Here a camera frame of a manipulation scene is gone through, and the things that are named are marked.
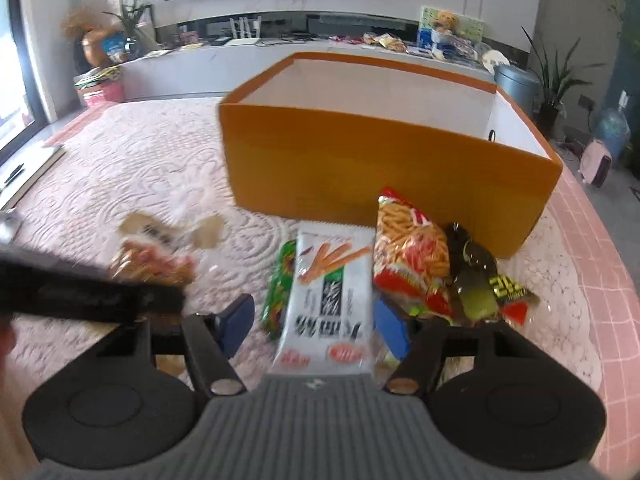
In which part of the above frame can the pink checkered mat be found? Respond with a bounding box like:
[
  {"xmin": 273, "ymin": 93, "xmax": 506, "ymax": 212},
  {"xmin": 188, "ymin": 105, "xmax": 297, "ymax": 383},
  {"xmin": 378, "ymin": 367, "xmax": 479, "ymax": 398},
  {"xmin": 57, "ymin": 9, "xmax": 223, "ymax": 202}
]
[{"xmin": 545, "ymin": 160, "xmax": 640, "ymax": 466}]

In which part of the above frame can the teddy bear toy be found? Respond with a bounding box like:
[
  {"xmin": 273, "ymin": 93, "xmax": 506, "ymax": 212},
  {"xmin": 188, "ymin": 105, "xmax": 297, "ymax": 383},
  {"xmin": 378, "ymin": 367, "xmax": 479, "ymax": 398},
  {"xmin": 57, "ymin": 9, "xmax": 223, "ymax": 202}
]
[{"xmin": 417, "ymin": 6, "xmax": 486, "ymax": 61}]

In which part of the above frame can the tall potted plant black pot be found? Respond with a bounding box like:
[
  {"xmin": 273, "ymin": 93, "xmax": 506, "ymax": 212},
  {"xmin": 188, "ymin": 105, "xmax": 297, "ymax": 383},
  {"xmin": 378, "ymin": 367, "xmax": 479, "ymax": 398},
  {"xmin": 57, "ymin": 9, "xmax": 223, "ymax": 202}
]
[{"xmin": 520, "ymin": 25, "xmax": 606, "ymax": 138}]

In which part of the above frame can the pink basket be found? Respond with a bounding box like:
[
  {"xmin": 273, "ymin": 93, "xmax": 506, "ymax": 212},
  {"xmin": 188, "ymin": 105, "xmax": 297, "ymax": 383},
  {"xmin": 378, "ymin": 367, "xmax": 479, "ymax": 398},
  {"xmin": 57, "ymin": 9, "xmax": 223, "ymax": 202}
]
[{"xmin": 75, "ymin": 80, "xmax": 126, "ymax": 108}]

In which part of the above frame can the orange cardboard box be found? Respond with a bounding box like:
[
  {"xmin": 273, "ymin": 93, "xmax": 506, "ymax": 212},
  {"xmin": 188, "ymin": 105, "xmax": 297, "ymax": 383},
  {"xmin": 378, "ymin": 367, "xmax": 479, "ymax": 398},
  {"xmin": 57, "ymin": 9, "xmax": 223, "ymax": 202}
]
[{"xmin": 218, "ymin": 51, "xmax": 564, "ymax": 259}]

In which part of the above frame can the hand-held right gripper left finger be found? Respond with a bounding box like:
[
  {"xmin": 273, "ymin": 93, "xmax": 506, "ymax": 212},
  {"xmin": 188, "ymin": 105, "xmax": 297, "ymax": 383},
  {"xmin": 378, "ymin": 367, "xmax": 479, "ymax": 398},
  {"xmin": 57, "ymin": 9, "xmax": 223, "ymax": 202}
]
[{"xmin": 95, "ymin": 294, "xmax": 256, "ymax": 397}]

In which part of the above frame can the pile of snack packets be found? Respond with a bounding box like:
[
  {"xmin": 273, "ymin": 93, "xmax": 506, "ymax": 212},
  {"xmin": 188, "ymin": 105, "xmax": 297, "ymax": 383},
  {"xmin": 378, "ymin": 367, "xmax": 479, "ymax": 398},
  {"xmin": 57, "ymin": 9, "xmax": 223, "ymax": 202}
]
[{"xmin": 362, "ymin": 32, "xmax": 408, "ymax": 53}]

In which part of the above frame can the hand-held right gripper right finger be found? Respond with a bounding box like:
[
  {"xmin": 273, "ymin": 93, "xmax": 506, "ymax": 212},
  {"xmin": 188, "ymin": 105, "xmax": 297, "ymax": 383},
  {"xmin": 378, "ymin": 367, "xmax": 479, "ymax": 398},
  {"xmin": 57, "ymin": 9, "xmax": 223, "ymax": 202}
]
[{"xmin": 374, "ymin": 299, "xmax": 543, "ymax": 395}]

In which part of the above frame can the blue water bottle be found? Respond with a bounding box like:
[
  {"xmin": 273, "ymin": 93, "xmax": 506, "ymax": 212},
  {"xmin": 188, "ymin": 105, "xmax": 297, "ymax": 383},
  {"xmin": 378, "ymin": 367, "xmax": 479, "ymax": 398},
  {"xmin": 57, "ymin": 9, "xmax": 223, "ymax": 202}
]
[{"xmin": 595, "ymin": 92, "xmax": 632, "ymax": 161}]

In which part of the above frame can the brown plush toy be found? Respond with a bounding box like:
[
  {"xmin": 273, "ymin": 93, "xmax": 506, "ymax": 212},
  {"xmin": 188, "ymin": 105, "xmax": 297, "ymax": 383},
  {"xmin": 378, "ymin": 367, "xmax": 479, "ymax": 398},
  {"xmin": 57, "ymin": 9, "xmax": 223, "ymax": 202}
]
[{"xmin": 62, "ymin": 7, "xmax": 126, "ymax": 68}]

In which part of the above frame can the red yellow fries snack packet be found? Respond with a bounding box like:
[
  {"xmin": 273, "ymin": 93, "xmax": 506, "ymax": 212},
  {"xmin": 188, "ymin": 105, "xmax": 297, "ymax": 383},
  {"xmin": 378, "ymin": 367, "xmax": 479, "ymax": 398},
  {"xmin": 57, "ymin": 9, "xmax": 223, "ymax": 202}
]
[{"xmin": 372, "ymin": 187, "xmax": 453, "ymax": 316}]

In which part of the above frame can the potted plant with glass vase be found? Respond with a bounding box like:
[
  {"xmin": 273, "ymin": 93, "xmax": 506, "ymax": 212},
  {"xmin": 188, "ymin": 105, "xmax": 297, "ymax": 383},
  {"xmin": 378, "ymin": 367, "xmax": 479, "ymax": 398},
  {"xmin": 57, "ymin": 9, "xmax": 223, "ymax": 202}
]
[{"xmin": 102, "ymin": 0, "xmax": 156, "ymax": 58}]

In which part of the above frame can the long white television console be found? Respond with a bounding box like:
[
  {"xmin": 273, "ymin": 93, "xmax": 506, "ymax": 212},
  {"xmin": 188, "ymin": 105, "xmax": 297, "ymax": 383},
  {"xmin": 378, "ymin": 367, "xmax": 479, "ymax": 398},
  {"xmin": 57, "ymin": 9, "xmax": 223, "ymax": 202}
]
[{"xmin": 117, "ymin": 10, "xmax": 531, "ymax": 101}]

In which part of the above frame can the white router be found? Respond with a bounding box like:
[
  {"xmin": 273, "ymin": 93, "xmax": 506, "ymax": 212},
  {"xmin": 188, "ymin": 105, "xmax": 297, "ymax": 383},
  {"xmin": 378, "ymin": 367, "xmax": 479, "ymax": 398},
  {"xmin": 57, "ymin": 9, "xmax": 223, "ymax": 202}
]
[{"xmin": 230, "ymin": 16, "xmax": 263, "ymax": 41}]

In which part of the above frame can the grey metal trash bin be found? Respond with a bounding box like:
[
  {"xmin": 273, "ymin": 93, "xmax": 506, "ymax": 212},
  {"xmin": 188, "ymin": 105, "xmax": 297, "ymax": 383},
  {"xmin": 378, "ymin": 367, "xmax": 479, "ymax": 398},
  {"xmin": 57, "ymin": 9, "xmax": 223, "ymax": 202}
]
[{"xmin": 494, "ymin": 64, "xmax": 543, "ymax": 116}]

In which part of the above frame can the green snack packet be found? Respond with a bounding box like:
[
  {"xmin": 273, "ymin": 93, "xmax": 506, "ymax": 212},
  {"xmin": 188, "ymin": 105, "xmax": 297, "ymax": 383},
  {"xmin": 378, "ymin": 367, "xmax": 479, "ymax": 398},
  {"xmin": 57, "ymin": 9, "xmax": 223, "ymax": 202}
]
[{"xmin": 262, "ymin": 241, "xmax": 298, "ymax": 341}]

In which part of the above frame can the glass sliding door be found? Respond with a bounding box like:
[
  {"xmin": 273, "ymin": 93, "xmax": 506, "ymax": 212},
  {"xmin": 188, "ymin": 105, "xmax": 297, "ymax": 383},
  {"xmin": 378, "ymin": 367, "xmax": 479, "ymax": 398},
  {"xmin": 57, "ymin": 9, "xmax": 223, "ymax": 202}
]
[{"xmin": 0, "ymin": 0, "xmax": 48, "ymax": 163}]

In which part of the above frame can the white board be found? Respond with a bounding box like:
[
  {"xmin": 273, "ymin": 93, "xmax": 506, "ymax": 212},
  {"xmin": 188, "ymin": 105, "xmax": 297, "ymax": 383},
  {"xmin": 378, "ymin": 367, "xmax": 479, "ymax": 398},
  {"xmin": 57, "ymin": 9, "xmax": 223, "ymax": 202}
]
[{"xmin": 0, "ymin": 146, "xmax": 67, "ymax": 211}]

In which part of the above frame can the yellow black red snack packet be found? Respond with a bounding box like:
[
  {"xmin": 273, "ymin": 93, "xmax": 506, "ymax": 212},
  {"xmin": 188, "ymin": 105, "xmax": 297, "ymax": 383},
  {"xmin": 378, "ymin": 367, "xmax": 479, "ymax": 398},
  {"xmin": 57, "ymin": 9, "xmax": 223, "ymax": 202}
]
[{"xmin": 487, "ymin": 272, "xmax": 541, "ymax": 328}]

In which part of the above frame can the yellow plush toy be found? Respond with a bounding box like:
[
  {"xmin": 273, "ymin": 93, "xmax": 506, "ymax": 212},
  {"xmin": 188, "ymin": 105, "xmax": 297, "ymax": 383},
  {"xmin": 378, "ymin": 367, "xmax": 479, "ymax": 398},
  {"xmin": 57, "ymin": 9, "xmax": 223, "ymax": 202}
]
[{"xmin": 431, "ymin": 10, "xmax": 458, "ymax": 36}]

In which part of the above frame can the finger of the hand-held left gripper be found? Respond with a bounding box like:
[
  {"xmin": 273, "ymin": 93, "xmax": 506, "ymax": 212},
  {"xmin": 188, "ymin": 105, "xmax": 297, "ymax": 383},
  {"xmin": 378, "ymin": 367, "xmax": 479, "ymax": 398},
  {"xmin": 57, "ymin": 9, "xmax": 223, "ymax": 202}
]
[{"xmin": 0, "ymin": 250, "xmax": 187, "ymax": 326}]

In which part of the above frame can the pink pet carrier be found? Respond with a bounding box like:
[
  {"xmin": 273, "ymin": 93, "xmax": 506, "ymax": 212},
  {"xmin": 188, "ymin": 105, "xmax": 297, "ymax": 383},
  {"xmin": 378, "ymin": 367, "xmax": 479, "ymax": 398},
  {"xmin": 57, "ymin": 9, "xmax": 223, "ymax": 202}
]
[{"xmin": 580, "ymin": 140, "xmax": 615, "ymax": 188}]

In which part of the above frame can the pink lace blanket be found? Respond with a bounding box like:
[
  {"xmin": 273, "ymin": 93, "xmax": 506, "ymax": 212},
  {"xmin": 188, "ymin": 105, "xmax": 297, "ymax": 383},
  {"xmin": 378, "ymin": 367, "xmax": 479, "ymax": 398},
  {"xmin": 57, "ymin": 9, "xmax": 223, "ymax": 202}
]
[{"xmin": 0, "ymin": 96, "xmax": 603, "ymax": 461}]

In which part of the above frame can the white snack packet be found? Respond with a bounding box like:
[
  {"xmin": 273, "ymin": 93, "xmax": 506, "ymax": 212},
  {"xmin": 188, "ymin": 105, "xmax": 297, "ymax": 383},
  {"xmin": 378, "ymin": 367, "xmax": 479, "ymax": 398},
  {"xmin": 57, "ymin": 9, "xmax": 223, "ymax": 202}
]
[{"xmin": 272, "ymin": 227, "xmax": 377, "ymax": 376}]

